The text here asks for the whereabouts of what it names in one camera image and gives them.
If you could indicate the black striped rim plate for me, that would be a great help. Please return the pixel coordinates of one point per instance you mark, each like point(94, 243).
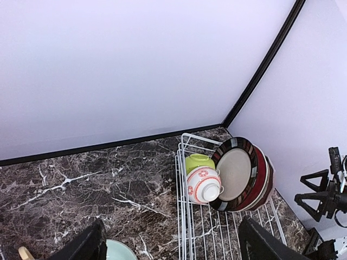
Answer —
point(237, 162)

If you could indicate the yellow ceramic cup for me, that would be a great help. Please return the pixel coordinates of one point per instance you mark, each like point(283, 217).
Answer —
point(25, 254)

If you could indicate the white wire dish rack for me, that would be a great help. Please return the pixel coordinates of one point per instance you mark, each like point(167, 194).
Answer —
point(204, 233)

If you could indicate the grey white plate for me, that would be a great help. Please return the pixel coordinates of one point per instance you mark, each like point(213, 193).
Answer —
point(270, 186)

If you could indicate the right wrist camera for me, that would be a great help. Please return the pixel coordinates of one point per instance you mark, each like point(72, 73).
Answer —
point(338, 168)

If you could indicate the light teal ceramic bowl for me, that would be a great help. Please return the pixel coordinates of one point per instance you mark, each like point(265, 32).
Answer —
point(118, 251)

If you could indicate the black right frame post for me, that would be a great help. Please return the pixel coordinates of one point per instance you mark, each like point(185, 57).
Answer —
point(265, 63)

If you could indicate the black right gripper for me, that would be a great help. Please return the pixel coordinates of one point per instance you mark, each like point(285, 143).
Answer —
point(326, 200)

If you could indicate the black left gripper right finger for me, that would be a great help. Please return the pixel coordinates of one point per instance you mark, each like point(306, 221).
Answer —
point(257, 243)

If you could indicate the white red patterned bowl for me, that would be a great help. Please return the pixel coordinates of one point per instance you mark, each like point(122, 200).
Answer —
point(204, 185)

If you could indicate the dark red plate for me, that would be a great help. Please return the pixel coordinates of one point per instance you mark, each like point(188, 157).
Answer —
point(259, 185)

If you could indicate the lime green bowl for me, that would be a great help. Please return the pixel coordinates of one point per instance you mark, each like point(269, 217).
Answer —
point(197, 160)

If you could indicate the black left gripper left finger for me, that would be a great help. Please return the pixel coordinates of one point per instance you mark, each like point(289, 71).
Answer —
point(89, 244)

